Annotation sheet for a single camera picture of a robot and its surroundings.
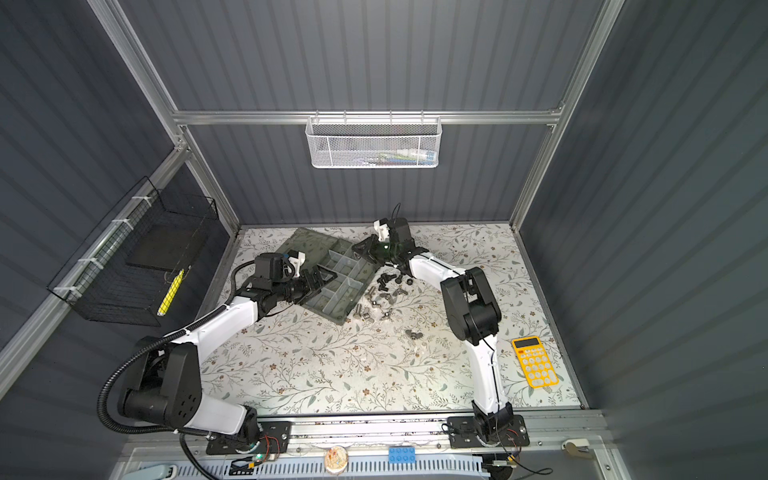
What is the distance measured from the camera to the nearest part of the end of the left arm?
2.32ft

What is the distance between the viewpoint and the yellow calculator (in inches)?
32.8

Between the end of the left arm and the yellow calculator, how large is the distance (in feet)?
1.98

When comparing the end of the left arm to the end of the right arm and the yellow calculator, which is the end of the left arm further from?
the yellow calculator
